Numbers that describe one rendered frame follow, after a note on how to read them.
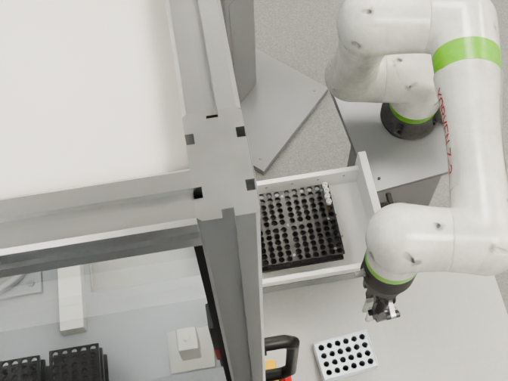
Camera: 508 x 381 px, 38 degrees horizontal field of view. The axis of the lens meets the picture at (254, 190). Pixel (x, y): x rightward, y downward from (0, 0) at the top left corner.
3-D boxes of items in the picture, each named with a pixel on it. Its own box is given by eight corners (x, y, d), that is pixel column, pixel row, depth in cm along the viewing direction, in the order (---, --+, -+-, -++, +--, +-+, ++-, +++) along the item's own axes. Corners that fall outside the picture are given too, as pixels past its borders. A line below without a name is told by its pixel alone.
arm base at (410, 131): (466, 75, 195) (472, 63, 190) (487, 122, 189) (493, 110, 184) (373, 97, 193) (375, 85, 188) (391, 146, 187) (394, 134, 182)
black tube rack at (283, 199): (326, 195, 175) (328, 183, 169) (342, 263, 167) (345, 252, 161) (234, 210, 173) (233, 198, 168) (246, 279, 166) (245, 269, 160)
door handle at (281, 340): (293, 363, 105) (298, 325, 88) (297, 382, 103) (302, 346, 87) (260, 370, 104) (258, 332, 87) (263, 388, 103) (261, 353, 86)
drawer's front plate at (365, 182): (360, 172, 179) (365, 150, 170) (389, 282, 166) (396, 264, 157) (353, 173, 179) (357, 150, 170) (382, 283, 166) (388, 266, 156)
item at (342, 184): (354, 176, 177) (357, 164, 172) (380, 274, 166) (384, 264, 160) (191, 202, 175) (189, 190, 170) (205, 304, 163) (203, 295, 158)
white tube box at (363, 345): (364, 333, 167) (366, 329, 164) (376, 369, 163) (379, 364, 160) (312, 347, 166) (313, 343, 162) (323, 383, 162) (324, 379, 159)
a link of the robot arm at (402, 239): (369, 189, 112) (370, 255, 107) (451, 191, 111) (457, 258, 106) (358, 227, 124) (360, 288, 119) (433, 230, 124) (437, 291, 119)
